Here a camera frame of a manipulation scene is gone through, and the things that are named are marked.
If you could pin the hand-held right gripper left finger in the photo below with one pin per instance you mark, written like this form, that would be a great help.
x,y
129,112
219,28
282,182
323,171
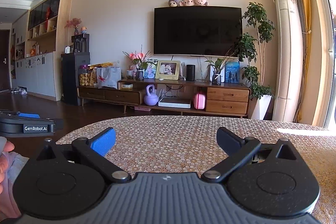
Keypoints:
x,y
103,142

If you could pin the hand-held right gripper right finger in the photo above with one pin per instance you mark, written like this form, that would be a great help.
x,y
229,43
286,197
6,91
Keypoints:
x,y
229,140

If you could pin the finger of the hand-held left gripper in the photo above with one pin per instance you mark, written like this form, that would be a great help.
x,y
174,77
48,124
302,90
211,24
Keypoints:
x,y
59,125
29,116

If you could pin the person's left hand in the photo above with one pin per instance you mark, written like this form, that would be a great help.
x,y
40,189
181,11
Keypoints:
x,y
8,147

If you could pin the white sneaker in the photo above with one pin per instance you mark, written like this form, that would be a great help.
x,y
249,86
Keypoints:
x,y
24,91

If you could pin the dark shoe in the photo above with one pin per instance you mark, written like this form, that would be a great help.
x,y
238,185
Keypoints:
x,y
14,91

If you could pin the wooden television cabinet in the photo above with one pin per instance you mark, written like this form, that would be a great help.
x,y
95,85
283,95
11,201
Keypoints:
x,y
227,100

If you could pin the pink small case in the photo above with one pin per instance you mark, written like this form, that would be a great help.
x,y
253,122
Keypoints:
x,y
199,101

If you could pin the black cabinet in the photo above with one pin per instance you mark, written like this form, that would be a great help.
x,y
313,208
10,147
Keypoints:
x,y
71,77

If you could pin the pink flat box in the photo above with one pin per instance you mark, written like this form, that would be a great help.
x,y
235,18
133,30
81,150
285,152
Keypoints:
x,y
143,108

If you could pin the snack jar with purple lid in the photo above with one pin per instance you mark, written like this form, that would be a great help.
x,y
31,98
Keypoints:
x,y
84,78

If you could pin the clear snack bag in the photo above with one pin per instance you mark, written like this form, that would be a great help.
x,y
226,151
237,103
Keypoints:
x,y
93,78

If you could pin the small yellow white box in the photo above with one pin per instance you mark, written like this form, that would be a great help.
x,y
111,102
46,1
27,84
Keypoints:
x,y
125,86

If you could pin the dark entrance door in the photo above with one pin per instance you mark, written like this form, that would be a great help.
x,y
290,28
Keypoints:
x,y
4,61

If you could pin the orchid plant in patterned pot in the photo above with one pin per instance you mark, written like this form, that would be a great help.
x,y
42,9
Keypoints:
x,y
216,78

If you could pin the white paper shopping bag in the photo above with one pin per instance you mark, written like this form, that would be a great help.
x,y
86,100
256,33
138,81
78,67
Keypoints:
x,y
109,78

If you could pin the purple kettlebell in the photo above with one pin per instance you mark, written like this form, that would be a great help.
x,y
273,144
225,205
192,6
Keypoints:
x,y
151,98

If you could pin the white flat box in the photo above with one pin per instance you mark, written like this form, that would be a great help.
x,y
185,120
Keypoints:
x,y
174,102

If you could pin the blue photo print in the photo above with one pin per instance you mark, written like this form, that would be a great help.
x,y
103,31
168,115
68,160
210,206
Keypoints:
x,y
232,72

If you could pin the small glass pot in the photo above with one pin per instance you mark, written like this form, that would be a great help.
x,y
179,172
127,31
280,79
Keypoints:
x,y
130,75

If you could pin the yellow gift bag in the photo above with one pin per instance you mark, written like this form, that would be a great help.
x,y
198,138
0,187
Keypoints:
x,y
101,65

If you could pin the white cup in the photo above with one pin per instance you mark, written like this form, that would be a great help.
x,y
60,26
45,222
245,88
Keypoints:
x,y
67,49

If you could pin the red anthurium in patterned pot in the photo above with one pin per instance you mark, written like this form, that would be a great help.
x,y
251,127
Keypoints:
x,y
140,75

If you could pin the white wifi router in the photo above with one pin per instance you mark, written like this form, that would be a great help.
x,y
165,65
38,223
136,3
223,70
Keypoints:
x,y
164,94

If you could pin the black cylinder speaker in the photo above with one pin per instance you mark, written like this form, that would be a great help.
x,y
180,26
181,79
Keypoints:
x,y
191,73

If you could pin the white slim device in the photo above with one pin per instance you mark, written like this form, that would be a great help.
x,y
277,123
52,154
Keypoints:
x,y
182,71

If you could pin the black water dispenser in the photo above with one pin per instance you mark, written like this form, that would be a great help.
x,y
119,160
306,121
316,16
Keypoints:
x,y
80,43

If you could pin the wedding photo print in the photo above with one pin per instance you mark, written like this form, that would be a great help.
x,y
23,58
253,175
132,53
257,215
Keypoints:
x,y
151,70

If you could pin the green framed photo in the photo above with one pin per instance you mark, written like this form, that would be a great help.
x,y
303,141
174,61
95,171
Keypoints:
x,y
168,69

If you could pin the small doll figure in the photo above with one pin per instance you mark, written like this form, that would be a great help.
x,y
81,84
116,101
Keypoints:
x,y
84,29

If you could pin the pink flower vase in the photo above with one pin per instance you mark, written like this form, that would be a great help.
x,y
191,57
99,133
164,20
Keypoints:
x,y
74,24

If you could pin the white standing air conditioner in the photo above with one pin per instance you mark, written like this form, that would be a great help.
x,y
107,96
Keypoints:
x,y
286,56

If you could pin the tall green plant white pot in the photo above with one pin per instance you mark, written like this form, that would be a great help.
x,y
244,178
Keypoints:
x,y
258,29

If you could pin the black flat television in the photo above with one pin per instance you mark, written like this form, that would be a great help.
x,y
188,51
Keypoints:
x,y
197,29

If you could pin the glass balcony door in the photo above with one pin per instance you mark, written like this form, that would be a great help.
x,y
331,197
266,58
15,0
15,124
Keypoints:
x,y
324,56

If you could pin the pink plush bear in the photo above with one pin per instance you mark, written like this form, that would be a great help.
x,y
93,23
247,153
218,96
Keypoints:
x,y
200,0

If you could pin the pink plush pig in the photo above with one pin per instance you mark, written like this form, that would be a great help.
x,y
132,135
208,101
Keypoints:
x,y
187,2

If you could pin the purple haired plush monkey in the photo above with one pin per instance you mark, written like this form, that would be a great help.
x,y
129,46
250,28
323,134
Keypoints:
x,y
173,3

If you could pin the wooden wall cabinet unit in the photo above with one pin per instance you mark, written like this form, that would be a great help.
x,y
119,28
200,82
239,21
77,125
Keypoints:
x,y
44,74

